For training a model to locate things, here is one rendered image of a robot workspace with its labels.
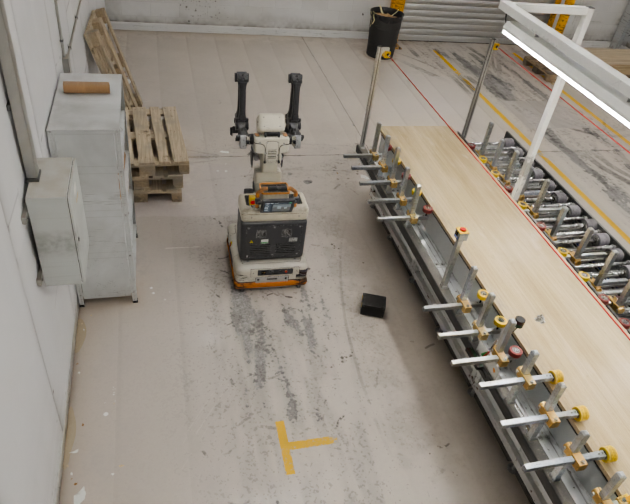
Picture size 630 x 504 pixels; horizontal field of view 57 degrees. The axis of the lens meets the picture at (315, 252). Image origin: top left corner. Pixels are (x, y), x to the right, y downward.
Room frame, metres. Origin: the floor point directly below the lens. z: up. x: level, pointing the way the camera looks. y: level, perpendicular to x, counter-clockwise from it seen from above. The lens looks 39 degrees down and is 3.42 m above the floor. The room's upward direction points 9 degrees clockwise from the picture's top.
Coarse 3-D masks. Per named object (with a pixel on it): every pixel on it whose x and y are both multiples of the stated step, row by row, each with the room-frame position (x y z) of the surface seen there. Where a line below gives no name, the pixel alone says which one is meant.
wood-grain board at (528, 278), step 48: (432, 144) 5.04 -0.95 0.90; (432, 192) 4.17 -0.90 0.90; (480, 192) 4.29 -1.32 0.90; (480, 240) 3.59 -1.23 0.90; (528, 240) 3.68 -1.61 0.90; (528, 288) 3.10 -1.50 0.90; (576, 288) 3.18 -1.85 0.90; (528, 336) 2.63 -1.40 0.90; (576, 336) 2.70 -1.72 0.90; (624, 336) 2.76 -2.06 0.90; (576, 384) 2.29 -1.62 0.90; (624, 384) 2.35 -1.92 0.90; (624, 432) 2.00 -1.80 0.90
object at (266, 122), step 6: (264, 114) 4.15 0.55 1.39; (270, 114) 4.17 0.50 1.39; (276, 114) 4.18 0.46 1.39; (282, 114) 4.20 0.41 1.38; (258, 120) 4.12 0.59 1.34; (264, 120) 4.12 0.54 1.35; (270, 120) 4.13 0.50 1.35; (276, 120) 4.15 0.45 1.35; (282, 120) 4.16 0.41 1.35; (258, 126) 4.09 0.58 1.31; (264, 126) 4.09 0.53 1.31; (270, 126) 4.10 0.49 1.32; (276, 126) 4.12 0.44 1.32; (282, 126) 4.13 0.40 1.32; (258, 132) 4.12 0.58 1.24; (282, 132) 4.15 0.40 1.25
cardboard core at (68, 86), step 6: (66, 84) 3.67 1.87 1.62; (72, 84) 3.69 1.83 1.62; (78, 84) 3.70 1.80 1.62; (84, 84) 3.71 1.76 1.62; (90, 84) 3.73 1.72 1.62; (96, 84) 3.74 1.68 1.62; (102, 84) 3.75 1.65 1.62; (108, 84) 3.77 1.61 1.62; (66, 90) 3.66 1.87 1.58; (72, 90) 3.67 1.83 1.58; (78, 90) 3.68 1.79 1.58; (84, 90) 3.70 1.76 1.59; (90, 90) 3.71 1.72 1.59; (96, 90) 3.72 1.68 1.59; (102, 90) 3.73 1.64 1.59; (108, 90) 3.75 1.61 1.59
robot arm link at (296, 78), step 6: (294, 78) 4.39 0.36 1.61; (300, 78) 4.40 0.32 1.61; (294, 84) 4.36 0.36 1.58; (300, 84) 4.37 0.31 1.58; (294, 90) 4.35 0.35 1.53; (294, 96) 4.35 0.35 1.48; (294, 102) 4.34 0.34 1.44; (294, 108) 4.33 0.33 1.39; (294, 114) 4.33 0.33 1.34; (288, 120) 4.33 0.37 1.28; (294, 120) 4.32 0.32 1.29; (300, 120) 4.34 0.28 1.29; (288, 126) 4.31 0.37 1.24; (300, 126) 4.32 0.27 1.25
